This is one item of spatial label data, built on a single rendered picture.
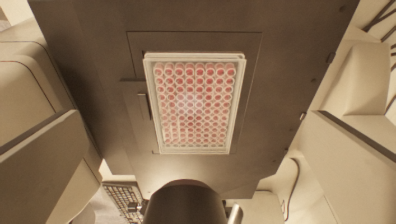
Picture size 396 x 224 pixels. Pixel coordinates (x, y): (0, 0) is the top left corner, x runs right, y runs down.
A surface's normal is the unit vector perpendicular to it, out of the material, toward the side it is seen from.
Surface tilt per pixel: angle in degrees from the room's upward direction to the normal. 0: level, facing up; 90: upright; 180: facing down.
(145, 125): 0
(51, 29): 0
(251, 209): 90
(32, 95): 71
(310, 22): 0
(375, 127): 90
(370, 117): 90
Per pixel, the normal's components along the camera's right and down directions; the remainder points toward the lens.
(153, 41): 0.01, 0.65
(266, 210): 0.01, -0.76
